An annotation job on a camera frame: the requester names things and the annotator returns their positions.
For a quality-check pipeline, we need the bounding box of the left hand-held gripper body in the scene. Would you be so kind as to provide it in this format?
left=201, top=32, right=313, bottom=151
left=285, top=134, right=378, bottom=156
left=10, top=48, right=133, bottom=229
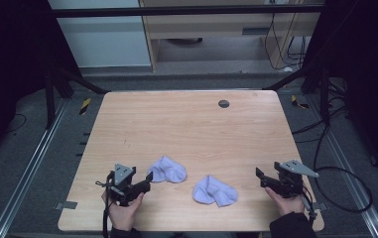
left=107, top=163, right=145, bottom=207

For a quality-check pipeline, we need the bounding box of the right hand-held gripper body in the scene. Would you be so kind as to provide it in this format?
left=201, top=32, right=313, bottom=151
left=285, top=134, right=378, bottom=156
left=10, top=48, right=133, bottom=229
left=273, top=159, right=320, bottom=199

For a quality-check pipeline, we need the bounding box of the lilac sock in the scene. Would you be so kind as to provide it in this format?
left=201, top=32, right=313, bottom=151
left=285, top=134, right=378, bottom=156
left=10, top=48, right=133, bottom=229
left=147, top=155, right=188, bottom=184
left=191, top=175, right=239, bottom=208

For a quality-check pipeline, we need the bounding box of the person's right hand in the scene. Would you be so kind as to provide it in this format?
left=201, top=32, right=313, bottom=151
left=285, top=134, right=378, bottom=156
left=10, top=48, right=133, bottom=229
left=264, top=185, right=306, bottom=218

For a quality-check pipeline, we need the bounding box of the person's left hand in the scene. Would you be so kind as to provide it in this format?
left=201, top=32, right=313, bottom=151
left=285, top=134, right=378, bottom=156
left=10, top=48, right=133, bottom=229
left=101, top=190, right=145, bottom=232

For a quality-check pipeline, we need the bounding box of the yellow black striped tape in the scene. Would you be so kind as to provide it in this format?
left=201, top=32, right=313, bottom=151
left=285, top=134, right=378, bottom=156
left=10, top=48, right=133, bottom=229
left=78, top=97, right=92, bottom=116
left=291, top=94, right=310, bottom=110

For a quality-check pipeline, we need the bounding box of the black metal stand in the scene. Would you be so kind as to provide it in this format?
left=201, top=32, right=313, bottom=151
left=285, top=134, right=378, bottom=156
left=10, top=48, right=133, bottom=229
left=43, top=65, right=110, bottom=130
left=263, top=62, right=346, bottom=127

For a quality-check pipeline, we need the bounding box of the white cabinet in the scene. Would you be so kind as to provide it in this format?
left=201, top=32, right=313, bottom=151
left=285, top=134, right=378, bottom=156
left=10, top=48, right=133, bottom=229
left=47, top=0, right=153, bottom=68

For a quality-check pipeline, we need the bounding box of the light wooden desk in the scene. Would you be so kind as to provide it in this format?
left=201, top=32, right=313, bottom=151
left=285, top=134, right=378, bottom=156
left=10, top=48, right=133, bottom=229
left=138, top=0, right=325, bottom=72

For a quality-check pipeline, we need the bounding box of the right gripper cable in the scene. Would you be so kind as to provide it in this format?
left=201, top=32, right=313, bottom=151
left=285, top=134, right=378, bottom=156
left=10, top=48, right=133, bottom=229
left=300, top=185, right=318, bottom=227

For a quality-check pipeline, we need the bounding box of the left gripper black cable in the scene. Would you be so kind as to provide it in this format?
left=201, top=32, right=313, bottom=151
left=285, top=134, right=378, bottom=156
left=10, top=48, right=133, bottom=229
left=94, top=170, right=115, bottom=238

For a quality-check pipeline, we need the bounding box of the black looped floor cable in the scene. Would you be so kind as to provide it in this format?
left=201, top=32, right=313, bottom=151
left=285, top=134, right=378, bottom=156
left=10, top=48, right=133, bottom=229
left=291, top=105, right=374, bottom=214

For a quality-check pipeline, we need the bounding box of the aluminium floor rail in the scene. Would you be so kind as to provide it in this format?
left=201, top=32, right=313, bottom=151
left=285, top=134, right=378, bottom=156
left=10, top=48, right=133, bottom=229
left=0, top=98, right=69, bottom=238
left=309, top=95, right=378, bottom=238

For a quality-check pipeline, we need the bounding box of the bundle of hanging black cables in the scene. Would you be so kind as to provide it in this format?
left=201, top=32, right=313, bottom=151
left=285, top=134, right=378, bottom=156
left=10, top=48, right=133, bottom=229
left=263, top=0, right=308, bottom=71

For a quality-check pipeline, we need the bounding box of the black horizontal frame bar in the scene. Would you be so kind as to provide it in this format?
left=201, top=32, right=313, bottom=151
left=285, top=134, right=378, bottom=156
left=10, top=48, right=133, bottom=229
left=48, top=4, right=325, bottom=19

